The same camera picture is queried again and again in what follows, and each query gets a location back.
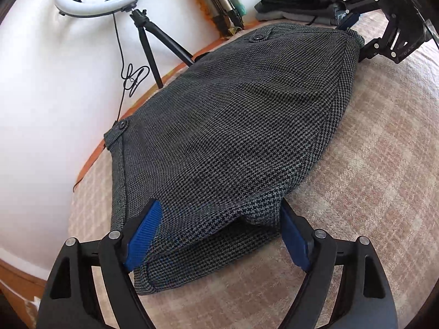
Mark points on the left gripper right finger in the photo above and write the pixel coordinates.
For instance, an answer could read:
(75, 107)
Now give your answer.
(364, 299)

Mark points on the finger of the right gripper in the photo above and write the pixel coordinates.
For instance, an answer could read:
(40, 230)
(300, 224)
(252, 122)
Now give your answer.
(347, 15)
(373, 48)

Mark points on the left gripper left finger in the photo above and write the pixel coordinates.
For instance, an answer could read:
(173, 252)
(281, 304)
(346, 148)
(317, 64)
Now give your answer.
(70, 298)

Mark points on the grey houndstooth pants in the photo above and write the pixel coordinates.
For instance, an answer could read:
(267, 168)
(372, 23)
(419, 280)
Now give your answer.
(225, 142)

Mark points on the folded blue jeans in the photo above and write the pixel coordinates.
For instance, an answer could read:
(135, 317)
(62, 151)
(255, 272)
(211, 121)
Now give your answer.
(274, 15)

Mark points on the wooden door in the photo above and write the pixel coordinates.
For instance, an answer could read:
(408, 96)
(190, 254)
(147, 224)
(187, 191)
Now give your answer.
(23, 291)

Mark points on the folded silver tripod stand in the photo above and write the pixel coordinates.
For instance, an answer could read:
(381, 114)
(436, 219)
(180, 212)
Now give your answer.
(225, 15)

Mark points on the black mini tripod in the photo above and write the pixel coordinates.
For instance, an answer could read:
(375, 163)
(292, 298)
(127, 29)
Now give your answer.
(144, 26)

